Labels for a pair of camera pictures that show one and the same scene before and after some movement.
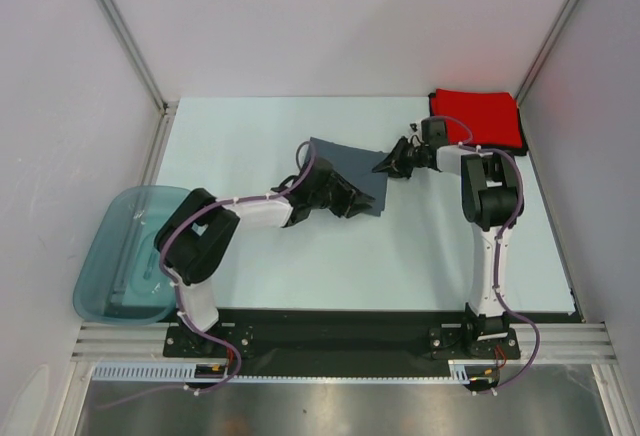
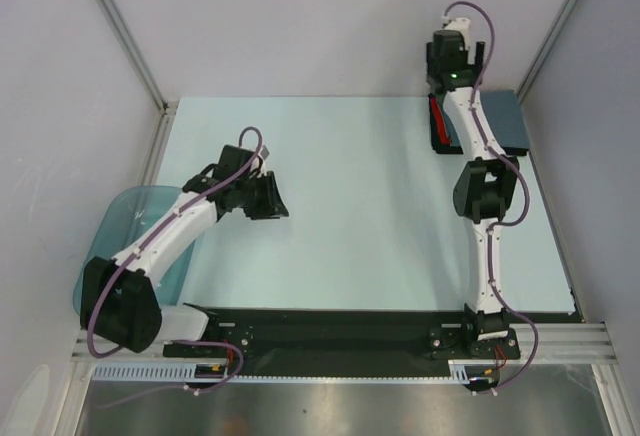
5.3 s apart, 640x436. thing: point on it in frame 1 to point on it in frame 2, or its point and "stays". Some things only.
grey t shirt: x=357 y=165 to x=507 y=119
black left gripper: x=352 y=201 to x=272 y=206
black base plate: x=338 y=341 stays
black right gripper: x=395 y=162 to x=478 y=61
